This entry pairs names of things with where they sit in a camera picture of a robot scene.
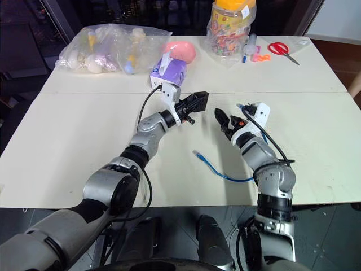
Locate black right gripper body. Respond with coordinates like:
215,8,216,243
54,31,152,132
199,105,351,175
227,115,248,139

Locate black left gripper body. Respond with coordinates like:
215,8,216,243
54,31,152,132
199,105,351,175
174,98,196,125

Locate blue Ethernet cable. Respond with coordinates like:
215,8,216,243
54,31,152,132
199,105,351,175
192,103,268,182

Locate purple tissue box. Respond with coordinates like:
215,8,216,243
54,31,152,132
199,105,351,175
149,52,188,90

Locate pink round plush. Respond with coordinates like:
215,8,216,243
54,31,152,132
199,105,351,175
164,41,197,64

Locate blue marker pen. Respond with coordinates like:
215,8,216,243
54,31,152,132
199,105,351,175
241,35,250,64

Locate pink plastic clip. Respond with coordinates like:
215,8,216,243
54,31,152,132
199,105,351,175
251,46,262,64

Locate clear plastic bottle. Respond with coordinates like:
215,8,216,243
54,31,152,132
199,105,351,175
244,33,259,56

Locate colourful jar with yellow lid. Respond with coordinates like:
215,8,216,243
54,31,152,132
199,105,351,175
210,0,256,57

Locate clear bag of toys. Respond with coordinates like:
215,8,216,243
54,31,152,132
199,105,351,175
55,23,173,75

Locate dark rounded shape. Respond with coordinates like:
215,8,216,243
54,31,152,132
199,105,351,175
196,215,235,269
123,216,164,264

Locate dark curved robot body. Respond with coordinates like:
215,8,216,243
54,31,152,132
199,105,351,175
103,258,236,271

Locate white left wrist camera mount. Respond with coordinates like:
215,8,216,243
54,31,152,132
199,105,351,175
161,82,183,126

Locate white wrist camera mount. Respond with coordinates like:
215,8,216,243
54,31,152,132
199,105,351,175
161,82,183,126
230,102,271,142

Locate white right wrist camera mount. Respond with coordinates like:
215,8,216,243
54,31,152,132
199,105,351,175
230,102,271,142

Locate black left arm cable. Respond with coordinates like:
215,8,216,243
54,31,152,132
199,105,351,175
95,84,165,269

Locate red handled scissors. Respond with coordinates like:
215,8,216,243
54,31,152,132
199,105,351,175
267,41,301,66

